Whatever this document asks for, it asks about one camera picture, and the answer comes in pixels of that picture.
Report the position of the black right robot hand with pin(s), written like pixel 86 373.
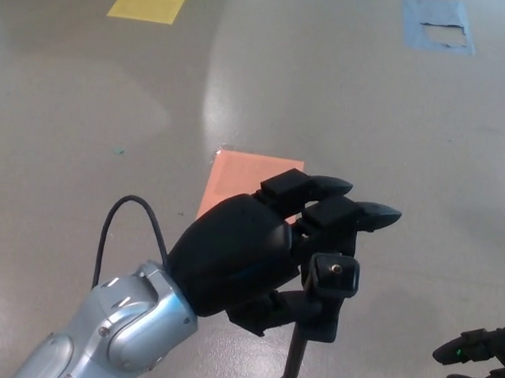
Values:
pixel 502 346

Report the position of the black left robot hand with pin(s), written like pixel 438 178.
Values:
pixel 236 251

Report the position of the black phone stand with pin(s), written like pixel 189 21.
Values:
pixel 334 282

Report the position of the orange floor sheet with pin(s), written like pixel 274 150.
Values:
pixel 236 175

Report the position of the yellow floor sheet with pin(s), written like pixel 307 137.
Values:
pixel 150 1

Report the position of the torn blue floor sheet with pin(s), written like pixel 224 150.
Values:
pixel 413 24

